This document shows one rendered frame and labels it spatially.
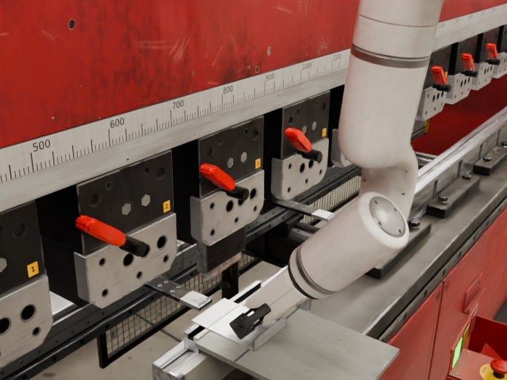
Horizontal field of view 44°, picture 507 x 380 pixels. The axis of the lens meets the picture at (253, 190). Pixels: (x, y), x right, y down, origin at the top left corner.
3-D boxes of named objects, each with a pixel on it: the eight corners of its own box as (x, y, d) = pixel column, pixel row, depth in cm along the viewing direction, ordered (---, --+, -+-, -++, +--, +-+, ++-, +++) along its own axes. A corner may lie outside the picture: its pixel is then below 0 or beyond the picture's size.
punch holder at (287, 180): (281, 205, 103) (284, 108, 96) (240, 192, 107) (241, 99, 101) (326, 179, 114) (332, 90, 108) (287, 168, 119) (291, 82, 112)
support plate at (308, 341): (343, 421, 83) (344, 416, 83) (195, 347, 97) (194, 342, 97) (399, 353, 97) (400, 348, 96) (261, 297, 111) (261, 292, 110)
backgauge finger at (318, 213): (318, 234, 135) (319, 212, 133) (224, 203, 149) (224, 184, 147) (345, 215, 144) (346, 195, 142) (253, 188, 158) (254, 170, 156)
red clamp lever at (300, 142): (301, 127, 94) (324, 154, 102) (278, 122, 96) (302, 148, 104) (296, 138, 94) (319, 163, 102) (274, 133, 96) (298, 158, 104)
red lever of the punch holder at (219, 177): (217, 163, 79) (251, 191, 87) (193, 157, 81) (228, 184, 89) (211, 176, 79) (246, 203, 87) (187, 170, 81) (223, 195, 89)
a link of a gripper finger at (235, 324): (253, 304, 94) (230, 321, 98) (241, 314, 92) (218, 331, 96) (266, 321, 94) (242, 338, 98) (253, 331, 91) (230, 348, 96)
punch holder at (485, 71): (475, 91, 178) (484, 32, 171) (447, 87, 182) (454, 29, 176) (491, 82, 189) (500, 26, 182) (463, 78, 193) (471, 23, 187)
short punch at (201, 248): (207, 286, 97) (206, 231, 93) (197, 281, 98) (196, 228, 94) (245, 261, 105) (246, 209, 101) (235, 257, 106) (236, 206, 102)
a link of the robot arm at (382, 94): (394, 26, 82) (354, 224, 96) (337, 44, 70) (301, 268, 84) (461, 41, 78) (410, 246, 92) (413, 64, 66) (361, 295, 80)
